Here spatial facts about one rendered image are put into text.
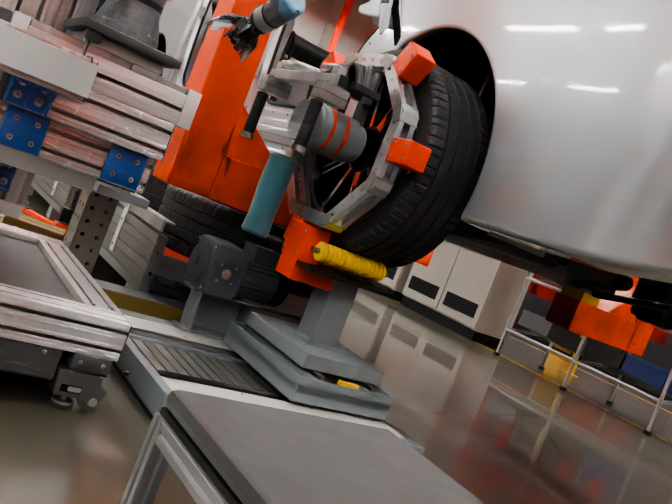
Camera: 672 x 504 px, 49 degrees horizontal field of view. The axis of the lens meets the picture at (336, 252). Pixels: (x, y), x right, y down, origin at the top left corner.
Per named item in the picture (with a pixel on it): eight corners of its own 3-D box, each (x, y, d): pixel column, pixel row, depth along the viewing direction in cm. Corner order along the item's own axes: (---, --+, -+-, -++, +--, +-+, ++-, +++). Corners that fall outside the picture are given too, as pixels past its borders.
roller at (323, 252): (388, 286, 228) (395, 268, 228) (313, 260, 212) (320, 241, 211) (378, 281, 233) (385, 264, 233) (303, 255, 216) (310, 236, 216)
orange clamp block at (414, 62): (416, 88, 211) (437, 64, 207) (396, 77, 207) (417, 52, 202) (410, 74, 216) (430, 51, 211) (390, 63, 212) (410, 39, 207)
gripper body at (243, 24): (220, 36, 215) (245, 21, 206) (233, 18, 219) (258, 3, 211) (238, 56, 218) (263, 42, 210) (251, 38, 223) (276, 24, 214)
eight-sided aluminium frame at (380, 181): (369, 247, 206) (442, 64, 203) (351, 240, 202) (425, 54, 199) (282, 209, 250) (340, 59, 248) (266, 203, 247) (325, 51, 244)
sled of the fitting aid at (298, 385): (384, 423, 227) (395, 394, 227) (289, 404, 207) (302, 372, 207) (307, 364, 269) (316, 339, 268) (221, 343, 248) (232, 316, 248)
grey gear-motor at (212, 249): (286, 362, 260) (323, 270, 258) (180, 336, 236) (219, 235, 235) (264, 344, 275) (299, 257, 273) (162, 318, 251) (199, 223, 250)
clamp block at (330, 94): (344, 110, 200) (351, 92, 199) (318, 97, 194) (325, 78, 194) (335, 108, 204) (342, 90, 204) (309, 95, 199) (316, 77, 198)
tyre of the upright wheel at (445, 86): (527, 99, 209) (404, 63, 263) (471, 64, 196) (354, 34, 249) (423, 303, 219) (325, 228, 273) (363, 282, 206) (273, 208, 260)
